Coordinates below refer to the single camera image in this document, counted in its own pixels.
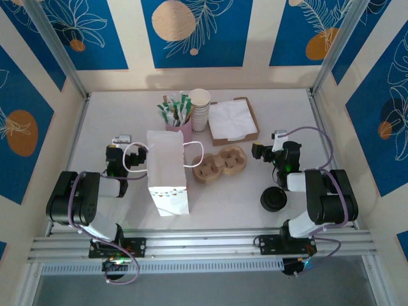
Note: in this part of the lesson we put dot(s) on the white paper gift bag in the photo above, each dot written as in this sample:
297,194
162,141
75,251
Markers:
165,159

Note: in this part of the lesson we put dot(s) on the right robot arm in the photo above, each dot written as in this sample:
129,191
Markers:
331,201

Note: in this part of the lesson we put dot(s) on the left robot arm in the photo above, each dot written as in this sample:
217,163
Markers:
73,197

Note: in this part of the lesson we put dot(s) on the brown cardboard napkin tray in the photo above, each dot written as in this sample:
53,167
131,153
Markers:
234,141

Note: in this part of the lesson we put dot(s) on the white paper napkin stack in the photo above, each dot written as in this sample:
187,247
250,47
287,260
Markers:
232,118

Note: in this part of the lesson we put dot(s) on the green white sugar packet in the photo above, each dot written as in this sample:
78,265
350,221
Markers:
184,102
161,108
188,105
166,117

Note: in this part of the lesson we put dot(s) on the pink cup with oval label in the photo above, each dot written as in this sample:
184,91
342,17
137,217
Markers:
183,130

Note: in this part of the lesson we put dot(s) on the printed white paper cup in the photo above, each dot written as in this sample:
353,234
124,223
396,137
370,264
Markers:
199,126

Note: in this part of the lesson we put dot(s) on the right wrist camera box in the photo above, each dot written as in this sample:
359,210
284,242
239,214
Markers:
280,134

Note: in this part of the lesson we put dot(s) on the aluminium table side rail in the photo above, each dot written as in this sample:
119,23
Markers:
318,121
78,127

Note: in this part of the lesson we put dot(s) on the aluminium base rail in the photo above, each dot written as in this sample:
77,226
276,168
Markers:
197,243

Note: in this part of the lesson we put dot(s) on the aluminium frame post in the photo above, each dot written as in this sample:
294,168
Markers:
341,44
57,48

